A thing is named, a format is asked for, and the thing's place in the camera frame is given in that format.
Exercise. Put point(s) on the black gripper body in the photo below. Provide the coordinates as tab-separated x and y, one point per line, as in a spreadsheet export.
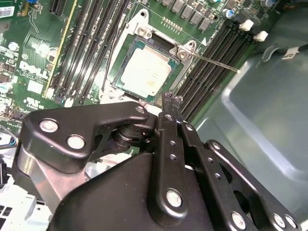
108	204

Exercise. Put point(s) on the CPU with silver top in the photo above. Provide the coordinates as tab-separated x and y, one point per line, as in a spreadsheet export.
146	69

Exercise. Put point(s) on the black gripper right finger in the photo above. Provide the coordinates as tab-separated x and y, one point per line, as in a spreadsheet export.
216	168

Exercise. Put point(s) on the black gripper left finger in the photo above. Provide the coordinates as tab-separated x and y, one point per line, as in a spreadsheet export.
48	139

